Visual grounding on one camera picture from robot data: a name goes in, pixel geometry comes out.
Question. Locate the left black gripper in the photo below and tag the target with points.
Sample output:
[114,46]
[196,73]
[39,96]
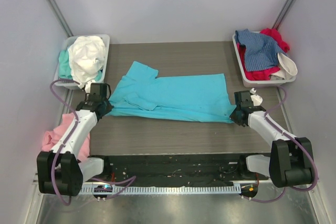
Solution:
[104,108]

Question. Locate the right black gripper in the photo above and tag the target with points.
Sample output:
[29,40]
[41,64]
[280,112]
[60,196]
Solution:
[237,115]

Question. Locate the cyan t shirt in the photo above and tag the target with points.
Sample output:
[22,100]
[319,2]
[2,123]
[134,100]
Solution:
[201,98]

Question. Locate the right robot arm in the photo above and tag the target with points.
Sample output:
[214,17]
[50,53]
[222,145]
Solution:
[290,162]

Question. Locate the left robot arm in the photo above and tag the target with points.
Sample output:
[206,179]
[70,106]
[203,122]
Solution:
[59,170]

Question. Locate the right grey plastic basket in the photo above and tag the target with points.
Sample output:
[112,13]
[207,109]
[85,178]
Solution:
[256,84]

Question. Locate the red t shirt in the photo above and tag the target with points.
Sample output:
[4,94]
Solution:
[264,75]

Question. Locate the teal green t shirt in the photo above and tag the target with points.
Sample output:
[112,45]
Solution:
[64,70]

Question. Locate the blue patterned t shirt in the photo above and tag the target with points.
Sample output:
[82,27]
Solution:
[261,50]

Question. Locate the cream white t shirt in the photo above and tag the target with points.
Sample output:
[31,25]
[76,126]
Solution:
[288,68]

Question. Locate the pink t shirt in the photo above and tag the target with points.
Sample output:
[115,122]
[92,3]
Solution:
[51,138]

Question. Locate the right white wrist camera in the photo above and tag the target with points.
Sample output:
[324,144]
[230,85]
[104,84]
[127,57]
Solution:
[256,99]

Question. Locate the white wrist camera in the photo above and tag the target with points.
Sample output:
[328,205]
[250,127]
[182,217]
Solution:
[256,99]
[86,87]

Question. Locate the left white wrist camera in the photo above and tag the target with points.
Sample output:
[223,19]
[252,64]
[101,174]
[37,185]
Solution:
[86,87]

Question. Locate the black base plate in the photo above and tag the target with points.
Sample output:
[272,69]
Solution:
[178,170]

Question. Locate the slotted cable duct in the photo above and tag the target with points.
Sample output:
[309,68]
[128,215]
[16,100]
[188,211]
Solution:
[103,189]

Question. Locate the right aluminium frame post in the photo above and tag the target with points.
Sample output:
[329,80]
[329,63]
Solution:
[288,1]

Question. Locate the aluminium frame post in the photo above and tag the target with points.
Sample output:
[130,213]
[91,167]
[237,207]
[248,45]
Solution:
[288,1]
[57,12]

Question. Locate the left aluminium frame post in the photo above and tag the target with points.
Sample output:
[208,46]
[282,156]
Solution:
[57,12]

